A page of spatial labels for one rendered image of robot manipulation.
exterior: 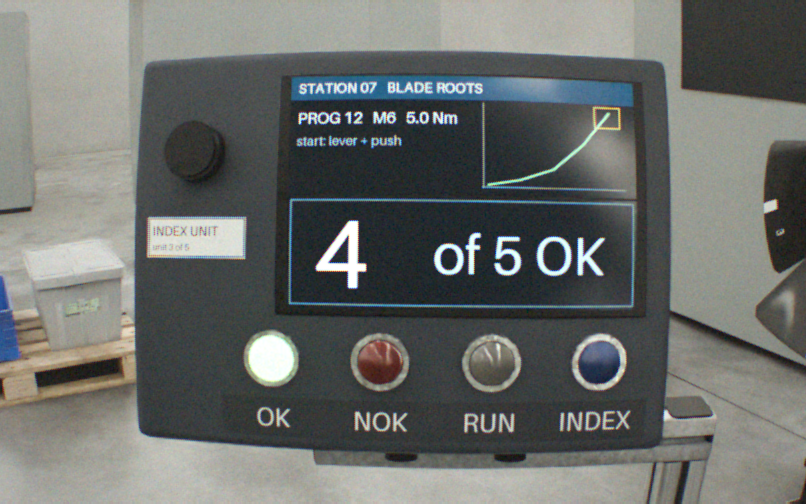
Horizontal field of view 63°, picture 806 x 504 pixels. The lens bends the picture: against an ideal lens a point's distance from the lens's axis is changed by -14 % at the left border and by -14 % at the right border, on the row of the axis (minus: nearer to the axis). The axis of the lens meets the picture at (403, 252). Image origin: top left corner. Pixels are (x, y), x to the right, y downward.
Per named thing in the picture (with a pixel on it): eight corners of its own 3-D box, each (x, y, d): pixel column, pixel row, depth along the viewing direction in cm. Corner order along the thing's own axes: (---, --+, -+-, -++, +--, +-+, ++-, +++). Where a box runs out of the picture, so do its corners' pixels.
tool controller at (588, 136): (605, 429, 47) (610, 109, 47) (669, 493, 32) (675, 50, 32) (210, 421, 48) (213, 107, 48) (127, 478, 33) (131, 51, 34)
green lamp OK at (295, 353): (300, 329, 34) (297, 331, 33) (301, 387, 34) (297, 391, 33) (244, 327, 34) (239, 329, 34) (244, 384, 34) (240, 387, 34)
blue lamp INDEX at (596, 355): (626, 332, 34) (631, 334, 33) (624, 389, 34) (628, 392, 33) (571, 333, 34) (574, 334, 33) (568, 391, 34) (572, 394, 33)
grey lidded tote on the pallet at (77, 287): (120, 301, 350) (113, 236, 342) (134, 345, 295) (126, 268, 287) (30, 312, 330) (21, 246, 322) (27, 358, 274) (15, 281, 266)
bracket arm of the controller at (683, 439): (696, 437, 44) (703, 395, 43) (709, 460, 41) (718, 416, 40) (320, 441, 45) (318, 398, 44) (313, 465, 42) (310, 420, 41)
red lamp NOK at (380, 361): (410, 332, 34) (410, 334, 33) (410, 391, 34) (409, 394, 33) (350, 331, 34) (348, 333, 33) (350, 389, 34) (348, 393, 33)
